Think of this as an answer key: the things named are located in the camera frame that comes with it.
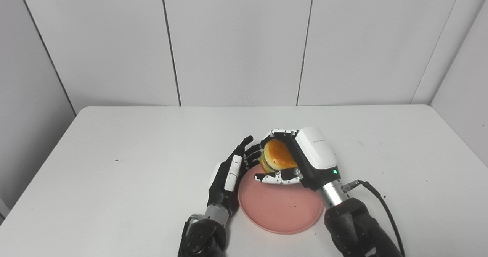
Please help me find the pink plastic plate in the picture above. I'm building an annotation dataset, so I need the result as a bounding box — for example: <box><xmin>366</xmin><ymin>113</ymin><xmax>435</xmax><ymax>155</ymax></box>
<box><xmin>238</xmin><ymin>165</ymin><xmax>324</xmax><ymax>235</ymax></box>

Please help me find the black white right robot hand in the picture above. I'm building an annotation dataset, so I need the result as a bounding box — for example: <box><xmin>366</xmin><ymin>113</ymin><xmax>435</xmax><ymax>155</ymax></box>
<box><xmin>254</xmin><ymin>127</ymin><xmax>342</xmax><ymax>191</ymax></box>

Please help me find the toy hamburger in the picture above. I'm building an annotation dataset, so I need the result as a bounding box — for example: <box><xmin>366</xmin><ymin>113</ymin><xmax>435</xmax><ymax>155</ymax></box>
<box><xmin>259</xmin><ymin>138</ymin><xmax>299</xmax><ymax>173</ymax></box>

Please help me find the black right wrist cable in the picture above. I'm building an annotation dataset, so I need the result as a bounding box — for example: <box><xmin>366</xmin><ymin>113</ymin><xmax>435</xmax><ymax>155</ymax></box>
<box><xmin>342</xmin><ymin>180</ymin><xmax>405</xmax><ymax>257</ymax></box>

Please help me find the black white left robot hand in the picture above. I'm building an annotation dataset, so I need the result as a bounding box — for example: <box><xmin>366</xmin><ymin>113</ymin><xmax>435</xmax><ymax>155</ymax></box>
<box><xmin>207</xmin><ymin>135</ymin><xmax>263</xmax><ymax>215</ymax></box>

